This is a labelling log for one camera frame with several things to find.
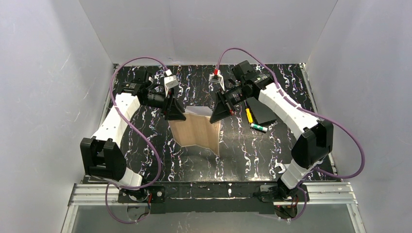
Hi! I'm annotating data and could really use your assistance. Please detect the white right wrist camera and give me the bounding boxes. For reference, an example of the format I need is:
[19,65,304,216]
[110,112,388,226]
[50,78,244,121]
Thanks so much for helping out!
[209,69,225,91]

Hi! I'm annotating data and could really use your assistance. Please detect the silver open-end wrench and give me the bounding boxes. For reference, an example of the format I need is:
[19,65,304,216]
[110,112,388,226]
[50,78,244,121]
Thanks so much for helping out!
[274,163,290,174]

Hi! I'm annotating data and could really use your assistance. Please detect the green white glue stick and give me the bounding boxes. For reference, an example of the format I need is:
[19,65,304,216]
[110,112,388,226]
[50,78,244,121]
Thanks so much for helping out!
[250,123,268,132]

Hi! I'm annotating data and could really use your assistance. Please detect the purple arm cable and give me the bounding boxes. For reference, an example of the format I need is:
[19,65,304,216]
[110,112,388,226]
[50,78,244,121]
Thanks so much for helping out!
[216,48,366,222]
[104,57,170,225]

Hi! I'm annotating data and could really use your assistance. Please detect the aluminium front rail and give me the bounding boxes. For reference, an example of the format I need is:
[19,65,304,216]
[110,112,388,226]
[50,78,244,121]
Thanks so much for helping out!
[69,182,358,206]

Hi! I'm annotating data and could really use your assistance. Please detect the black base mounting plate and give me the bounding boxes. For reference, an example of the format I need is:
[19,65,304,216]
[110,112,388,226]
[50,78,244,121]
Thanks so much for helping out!
[118,181,310,214]

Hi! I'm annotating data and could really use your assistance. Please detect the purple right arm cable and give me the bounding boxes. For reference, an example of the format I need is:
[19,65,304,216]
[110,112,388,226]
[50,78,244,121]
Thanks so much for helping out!
[216,48,366,222]

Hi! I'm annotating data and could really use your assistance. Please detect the black flat box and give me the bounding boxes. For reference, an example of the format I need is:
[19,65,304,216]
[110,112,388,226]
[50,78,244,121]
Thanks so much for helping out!
[246,97,277,126]

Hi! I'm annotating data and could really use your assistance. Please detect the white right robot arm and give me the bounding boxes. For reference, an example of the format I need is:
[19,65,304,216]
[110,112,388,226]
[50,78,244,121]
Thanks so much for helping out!
[209,61,334,195]

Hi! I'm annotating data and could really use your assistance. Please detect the brown kraft envelope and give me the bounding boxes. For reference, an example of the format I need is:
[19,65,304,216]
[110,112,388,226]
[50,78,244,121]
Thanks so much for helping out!
[169,113,222,156]

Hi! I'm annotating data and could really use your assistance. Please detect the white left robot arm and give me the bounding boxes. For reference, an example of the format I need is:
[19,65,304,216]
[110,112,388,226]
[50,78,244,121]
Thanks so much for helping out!
[80,71,186,190]

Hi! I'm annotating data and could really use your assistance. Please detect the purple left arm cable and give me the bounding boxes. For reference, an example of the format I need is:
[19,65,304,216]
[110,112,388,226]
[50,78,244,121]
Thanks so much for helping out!
[104,57,170,225]

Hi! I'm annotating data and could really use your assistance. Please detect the yellow handled screwdriver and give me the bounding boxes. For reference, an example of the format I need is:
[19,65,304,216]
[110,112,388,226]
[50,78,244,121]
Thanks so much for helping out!
[244,101,253,124]

